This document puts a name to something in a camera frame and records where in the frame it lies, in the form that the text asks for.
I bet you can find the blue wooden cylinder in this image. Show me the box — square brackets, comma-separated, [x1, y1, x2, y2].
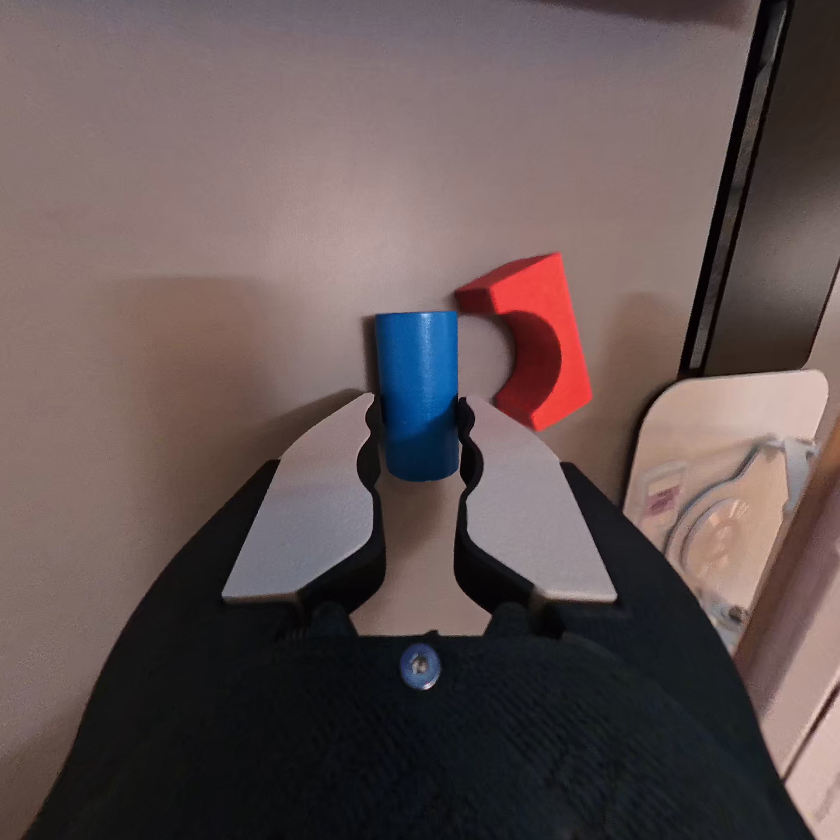
[374, 311, 459, 483]

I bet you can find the red arch block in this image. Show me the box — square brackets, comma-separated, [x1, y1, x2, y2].
[455, 252, 594, 432]

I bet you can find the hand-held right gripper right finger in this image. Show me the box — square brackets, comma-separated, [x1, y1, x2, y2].
[454, 395, 618, 610]

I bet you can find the white stand base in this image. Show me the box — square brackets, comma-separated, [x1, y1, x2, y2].
[621, 369, 830, 657]

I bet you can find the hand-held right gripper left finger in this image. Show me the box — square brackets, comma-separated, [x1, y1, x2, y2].
[222, 392, 386, 610]

